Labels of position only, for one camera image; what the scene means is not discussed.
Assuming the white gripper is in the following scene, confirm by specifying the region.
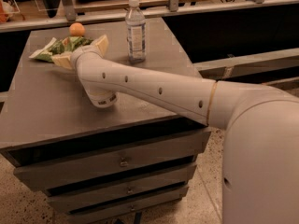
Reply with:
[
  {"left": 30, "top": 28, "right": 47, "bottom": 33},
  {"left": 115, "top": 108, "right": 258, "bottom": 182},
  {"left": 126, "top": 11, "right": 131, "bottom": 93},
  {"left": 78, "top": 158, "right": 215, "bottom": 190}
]
[{"left": 51, "top": 35, "right": 109, "bottom": 70}]

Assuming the green jalapeno chip bag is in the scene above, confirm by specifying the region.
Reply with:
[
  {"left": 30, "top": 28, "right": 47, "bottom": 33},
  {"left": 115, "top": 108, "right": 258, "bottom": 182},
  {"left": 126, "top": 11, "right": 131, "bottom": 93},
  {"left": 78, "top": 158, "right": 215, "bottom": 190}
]
[{"left": 29, "top": 36, "right": 93, "bottom": 63}]

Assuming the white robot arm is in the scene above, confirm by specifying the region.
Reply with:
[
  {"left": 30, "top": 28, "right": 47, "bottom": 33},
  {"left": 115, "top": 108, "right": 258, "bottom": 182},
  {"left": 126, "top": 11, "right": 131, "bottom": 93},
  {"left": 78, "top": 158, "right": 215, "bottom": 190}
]
[{"left": 52, "top": 36, "right": 299, "bottom": 224}]

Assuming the orange fruit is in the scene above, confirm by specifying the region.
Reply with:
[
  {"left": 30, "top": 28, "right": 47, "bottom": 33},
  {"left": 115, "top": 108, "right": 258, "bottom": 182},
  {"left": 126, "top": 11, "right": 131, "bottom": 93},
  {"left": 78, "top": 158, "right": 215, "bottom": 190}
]
[{"left": 69, "top": 22, "right": 85, "bottom": 36}]

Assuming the clear plastic water bottle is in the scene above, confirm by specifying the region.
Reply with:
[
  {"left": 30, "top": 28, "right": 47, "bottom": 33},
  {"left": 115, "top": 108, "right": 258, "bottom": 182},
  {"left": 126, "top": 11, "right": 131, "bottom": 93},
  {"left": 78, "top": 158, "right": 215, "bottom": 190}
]
[{"left": 125, "top": 0, "right": 146, "bottom": 63}]

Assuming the grey drawer cabinet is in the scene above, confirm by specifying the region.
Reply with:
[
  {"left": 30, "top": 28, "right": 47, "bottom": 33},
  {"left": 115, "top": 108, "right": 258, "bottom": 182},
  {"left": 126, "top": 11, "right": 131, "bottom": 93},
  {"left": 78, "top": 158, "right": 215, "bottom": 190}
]
[{"left": 0, "top": 28, "right": 205, "bottom": 224}]

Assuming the grey top drawer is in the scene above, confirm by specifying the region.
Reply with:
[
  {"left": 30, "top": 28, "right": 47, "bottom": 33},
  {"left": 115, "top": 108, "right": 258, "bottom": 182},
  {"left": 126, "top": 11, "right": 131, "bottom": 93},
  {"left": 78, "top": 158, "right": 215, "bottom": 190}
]
[{"left": 14, "top": 128, "right": 210, "bottom": 191}]

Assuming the grey drawer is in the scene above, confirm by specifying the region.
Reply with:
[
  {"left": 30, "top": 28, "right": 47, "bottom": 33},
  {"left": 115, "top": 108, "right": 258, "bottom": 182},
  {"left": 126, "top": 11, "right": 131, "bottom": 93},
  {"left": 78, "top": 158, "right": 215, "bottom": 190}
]
[
  {"left": 14, "top": 128, "right": 210, "bottom": 191},
  {"left": 68, "top": 184, "right": 189, "bottom": 224},
  {"left": 48, "top": 161, "right": 196, "bottom": 213}
]

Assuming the grey middle drawer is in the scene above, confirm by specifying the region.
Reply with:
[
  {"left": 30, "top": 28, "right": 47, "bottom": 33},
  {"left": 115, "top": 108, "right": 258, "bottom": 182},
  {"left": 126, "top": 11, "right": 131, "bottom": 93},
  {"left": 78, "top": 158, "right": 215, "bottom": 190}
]
[{"left": 48, "top": 161, "right": 196, "bottom": 213}]

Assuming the grey bottom drawer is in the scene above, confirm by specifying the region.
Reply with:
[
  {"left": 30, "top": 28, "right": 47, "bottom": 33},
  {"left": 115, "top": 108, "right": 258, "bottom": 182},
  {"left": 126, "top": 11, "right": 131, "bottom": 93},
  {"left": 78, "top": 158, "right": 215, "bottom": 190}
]
[{"left": 68, "top": 184, "right": 189, "bottom": 224}]

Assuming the metal shelf rail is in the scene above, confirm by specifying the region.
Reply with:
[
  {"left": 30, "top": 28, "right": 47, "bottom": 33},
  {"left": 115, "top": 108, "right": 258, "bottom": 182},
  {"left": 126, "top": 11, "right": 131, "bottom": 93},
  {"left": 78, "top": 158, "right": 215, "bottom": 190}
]
[{"left": 0, "top": 0, "right": 299, "bottom": 33}]

